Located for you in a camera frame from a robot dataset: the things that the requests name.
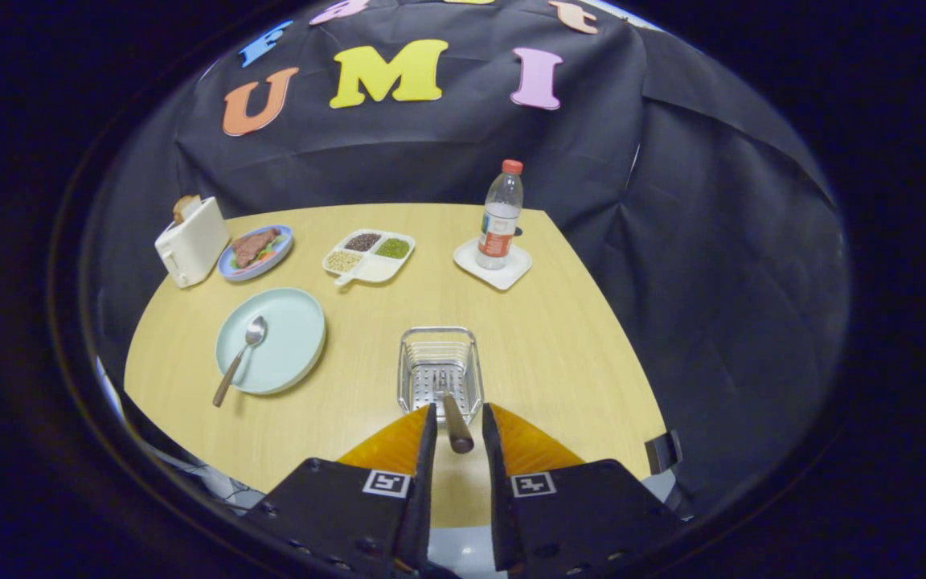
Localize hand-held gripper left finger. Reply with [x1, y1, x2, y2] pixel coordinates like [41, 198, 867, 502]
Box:
[242, 404, 438, 579]

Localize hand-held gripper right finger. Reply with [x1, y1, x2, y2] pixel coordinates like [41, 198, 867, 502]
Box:
[481, 402, 685, 579]

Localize metal fork with wooden handle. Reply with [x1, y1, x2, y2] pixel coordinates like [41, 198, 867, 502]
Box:
[431, 366, 475, 454]

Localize metal spoon with wooden handle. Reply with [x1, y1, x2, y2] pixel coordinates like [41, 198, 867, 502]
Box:
[212, 315, 268, 408]

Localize black table clamp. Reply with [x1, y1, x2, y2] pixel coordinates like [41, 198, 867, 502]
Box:
[644, 429, 684, 476]

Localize pale green round plate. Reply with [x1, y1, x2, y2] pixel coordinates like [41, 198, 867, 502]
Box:
[215, 287, 327, 396]

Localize white square coaster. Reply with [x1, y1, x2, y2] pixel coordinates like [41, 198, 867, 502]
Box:
[453, 236, 533, 291]

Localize white divided bean dish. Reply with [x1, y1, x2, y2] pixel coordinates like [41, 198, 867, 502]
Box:
[322, 229, 416, 287]

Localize clear bottle with red cap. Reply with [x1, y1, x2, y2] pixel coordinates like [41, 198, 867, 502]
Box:
[475, 159, 525, 270]

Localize blue food plate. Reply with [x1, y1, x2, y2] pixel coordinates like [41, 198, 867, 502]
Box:
[217, 224, 295, 282]

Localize brown steak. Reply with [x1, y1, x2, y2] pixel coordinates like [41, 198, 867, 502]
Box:
[231, 228, 281, 269]

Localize black backdrop cloth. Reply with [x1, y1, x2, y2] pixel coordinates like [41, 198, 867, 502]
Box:
[89, 0, 850, 515]

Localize white toaster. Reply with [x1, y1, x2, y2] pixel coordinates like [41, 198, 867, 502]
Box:
[154, 196, 232, 289]

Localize metal wire basket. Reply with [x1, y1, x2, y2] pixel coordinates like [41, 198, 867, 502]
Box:
[396, 326, 486, 425]

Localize dark cables under table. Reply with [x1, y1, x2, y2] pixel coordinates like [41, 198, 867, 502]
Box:
[182, 462, 267, 511]

